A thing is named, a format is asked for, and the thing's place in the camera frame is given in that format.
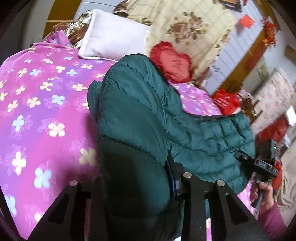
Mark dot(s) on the dark green puffer jacket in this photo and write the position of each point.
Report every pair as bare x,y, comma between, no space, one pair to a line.
140,121

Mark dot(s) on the cream floral blanket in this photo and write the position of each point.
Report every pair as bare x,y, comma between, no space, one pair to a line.
200,29

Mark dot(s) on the white square pillow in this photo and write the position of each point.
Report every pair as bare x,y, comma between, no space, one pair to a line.
111,37

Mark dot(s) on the pink floral bed cover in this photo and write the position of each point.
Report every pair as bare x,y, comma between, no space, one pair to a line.
48,137

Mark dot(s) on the person's right hand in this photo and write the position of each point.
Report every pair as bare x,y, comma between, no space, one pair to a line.
267,199

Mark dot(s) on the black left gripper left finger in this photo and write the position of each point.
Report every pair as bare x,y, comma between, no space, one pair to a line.
65,218

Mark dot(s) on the red heart-shaped cushion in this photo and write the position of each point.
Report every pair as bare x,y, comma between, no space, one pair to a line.
175,66

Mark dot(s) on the red hanging wall ornament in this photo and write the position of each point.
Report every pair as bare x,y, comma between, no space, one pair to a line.
270,33

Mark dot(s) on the brown floral pillow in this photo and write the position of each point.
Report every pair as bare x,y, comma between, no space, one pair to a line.
74,30

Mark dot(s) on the red gift bag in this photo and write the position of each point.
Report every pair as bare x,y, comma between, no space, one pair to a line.
226,102

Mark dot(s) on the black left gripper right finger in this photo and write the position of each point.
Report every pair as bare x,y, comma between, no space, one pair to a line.
230,219

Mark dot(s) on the magenta sleeve forearm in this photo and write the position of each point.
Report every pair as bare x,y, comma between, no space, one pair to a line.
272,222

